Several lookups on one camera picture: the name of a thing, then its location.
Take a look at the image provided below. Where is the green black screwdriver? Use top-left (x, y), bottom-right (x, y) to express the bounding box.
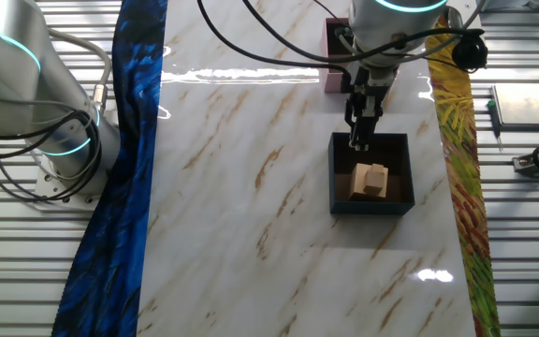
top-left (486, 98), bottom-right (504, 152)

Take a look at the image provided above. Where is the yellow green painted cloth strip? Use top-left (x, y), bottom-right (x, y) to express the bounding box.
top-left (426, 13), bottom-right (503, 337)

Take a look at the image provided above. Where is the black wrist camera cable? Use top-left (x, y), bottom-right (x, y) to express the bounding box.
top-left (240, 0), bottom-right (489, 74)

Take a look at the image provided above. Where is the pink open box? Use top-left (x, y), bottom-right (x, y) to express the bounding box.
top-left (319, 17), bottom-right (359, 94)

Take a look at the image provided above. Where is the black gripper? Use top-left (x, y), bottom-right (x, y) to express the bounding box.
top-left (346, 69), bottom-right (395, 151)

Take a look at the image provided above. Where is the blue painted cloth strip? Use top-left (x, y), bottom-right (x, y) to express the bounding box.
top-left (51, 0), bottom-right (168, 337)

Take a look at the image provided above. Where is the silver metal plate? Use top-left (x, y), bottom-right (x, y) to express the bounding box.
top-left (490, 82), bottom-right (539, 128)

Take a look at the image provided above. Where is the dark blue open box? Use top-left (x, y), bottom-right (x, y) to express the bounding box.
top-left (328, 131), bottom-right (415, 216)

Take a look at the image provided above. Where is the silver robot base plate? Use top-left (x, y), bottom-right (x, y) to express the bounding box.
top-left (33, 166), bottom-right (102, 212)

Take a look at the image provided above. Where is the black base cable bundle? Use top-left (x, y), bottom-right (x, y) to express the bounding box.
top-left (0, 110), bottom-right (103, 203)

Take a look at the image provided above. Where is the white marble pattern board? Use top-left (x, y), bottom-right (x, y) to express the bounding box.
top-left (137, 0), bottom-right (477, 337)

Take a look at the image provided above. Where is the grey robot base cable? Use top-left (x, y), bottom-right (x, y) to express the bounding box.
top-left (47, 27), bottom-right (113, 116)

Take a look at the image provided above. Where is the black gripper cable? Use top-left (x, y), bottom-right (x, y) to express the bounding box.
top-left (197, 0), bottom-right (354, 95)

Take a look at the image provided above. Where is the large wooden block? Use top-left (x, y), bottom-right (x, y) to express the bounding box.
top-left (347, 162), bottom-right (390, 202)

